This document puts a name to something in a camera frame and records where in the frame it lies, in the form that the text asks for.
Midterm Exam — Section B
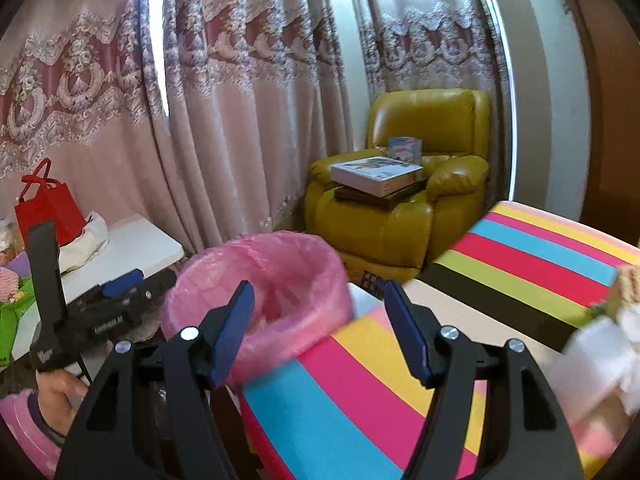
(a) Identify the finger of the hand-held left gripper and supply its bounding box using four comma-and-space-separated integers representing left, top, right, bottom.
112, 270, 179, 319
99, 268, 146, 301

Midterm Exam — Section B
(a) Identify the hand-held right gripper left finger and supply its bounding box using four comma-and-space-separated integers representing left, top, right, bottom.
54, 280, 257, 480

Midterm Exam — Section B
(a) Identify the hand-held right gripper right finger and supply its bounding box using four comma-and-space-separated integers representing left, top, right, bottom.
382, 280, 586, 480

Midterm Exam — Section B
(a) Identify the pink trash bag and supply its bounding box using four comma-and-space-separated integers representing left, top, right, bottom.
161, 230, 356, 389

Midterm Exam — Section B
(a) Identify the white foam block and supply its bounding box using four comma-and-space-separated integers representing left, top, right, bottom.
547, 305, 640, 421

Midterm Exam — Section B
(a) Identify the person's left forearm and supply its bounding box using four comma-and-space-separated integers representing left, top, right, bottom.
0, 391, 68, 480

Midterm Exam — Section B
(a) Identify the person's left hand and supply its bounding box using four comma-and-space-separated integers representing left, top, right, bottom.
37, 368, 92, 434

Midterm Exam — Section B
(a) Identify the green cloth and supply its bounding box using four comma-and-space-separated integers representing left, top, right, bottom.
0, 285, 32, 367

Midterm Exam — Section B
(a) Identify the white low table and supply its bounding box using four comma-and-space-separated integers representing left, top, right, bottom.
10, 214, 183, 361

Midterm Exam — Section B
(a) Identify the white cloth bag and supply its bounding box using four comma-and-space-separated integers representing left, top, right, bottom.
59, 211, 110, 272

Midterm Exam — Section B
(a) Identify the red gift bag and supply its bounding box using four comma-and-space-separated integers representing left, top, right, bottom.
14, 157, 87, 247

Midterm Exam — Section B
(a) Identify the yellow leather armchair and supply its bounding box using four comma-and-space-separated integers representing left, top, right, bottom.
304, 88, 493, 268

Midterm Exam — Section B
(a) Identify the rainbow striped tablecloth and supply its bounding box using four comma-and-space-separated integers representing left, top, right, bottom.
235, 200, 640, 480

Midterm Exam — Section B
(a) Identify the dark brown wooden box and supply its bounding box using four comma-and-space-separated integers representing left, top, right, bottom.
334, 180, 426, 211

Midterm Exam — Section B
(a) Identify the large white book box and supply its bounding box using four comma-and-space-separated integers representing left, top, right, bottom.
330, 156, 425, 197

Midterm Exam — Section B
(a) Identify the small blue box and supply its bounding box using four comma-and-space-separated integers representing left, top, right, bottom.
388, 136, 423, 165

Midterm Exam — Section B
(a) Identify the beige lace patterned curtain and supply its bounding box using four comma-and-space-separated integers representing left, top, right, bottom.
160, 0, 501, 256
0, 0, 171, 256

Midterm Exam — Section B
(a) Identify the brown wooden door frame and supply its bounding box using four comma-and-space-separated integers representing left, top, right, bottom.
562, 0, 640, 251

